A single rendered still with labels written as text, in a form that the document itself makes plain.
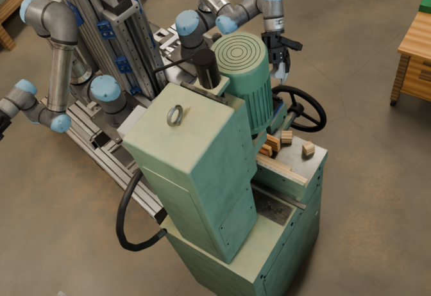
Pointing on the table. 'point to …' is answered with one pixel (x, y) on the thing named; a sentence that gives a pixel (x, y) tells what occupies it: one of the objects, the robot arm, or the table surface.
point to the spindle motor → (247, 75)
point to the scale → (274, 170)
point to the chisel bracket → (259, 141)
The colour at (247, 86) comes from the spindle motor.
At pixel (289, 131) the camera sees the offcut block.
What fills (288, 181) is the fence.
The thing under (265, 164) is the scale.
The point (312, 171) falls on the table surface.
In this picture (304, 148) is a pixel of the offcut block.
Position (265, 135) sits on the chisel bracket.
